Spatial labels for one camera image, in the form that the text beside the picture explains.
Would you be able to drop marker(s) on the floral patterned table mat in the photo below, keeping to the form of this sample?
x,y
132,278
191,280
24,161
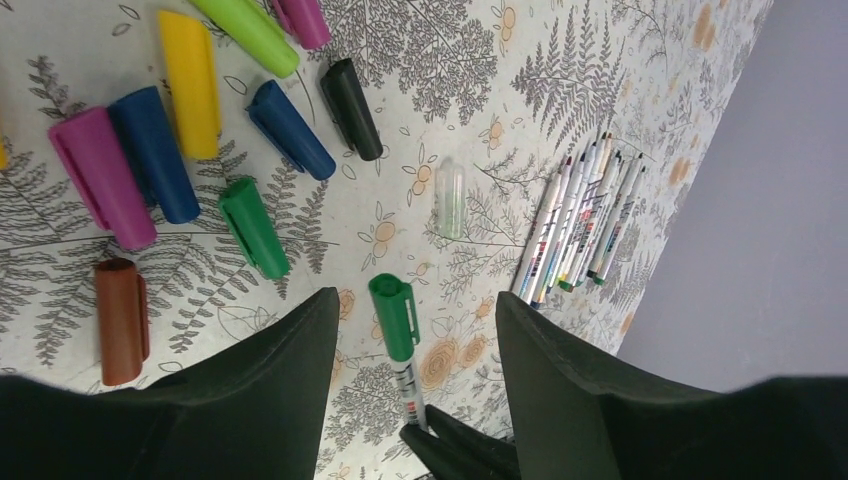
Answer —
x,y
507,89

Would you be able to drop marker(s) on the dark green pen cap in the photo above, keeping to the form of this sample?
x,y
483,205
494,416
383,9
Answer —
x,y
244,212

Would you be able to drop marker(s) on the green capped marker pen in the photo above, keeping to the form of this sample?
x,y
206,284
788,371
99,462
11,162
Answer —
x,y
394,305

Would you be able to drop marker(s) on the white marker pen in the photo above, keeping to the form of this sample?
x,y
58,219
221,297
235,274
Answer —
x,y
576,202

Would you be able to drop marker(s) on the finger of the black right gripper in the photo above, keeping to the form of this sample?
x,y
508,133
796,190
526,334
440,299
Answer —
x,y
457,451

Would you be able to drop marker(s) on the clear plastic pen cap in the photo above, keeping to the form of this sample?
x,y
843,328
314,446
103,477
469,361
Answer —
x,y
450,199

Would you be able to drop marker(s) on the black pen cap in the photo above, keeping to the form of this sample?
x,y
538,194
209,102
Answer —
x,y
349,108

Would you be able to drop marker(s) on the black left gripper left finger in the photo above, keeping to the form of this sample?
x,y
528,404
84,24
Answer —
x,y
252,411

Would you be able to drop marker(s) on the blue pen cap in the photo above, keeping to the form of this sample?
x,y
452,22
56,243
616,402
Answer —
x,y
144,132
273,114

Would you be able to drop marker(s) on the yellow pen cap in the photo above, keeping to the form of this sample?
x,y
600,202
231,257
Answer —
x,y
3,152
191,76

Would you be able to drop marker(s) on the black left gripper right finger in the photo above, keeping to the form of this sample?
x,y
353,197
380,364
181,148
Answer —
x,y
579,412

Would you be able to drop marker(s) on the purple pen cap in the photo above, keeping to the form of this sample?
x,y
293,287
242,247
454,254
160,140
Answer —
x,y
304,20
92,155

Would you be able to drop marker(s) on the red pen cap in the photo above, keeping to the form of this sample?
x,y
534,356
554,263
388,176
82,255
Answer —
x,y
122,315

